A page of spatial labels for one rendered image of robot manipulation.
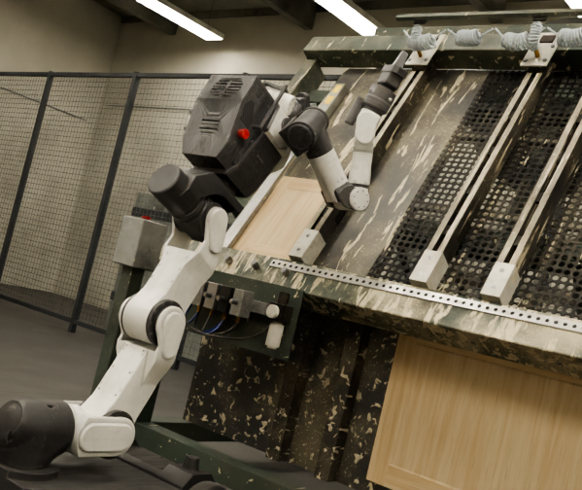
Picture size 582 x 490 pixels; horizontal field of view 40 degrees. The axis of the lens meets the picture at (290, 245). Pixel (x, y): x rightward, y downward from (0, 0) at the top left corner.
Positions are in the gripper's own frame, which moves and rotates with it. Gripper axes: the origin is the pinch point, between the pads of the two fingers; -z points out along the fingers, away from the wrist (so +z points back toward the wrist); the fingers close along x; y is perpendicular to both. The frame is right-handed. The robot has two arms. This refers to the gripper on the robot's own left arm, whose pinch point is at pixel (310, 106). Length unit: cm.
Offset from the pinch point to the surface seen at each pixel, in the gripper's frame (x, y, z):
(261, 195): 30.9, -2.6, 29.7
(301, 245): 40, 33, 50
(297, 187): 28.0, 8.9, 21.4
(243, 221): 38, -3, 41
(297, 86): -4.4, -25.6, -24.3
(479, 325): 50, 106, 61
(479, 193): 23, 85, 19
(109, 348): 76, -24, 94
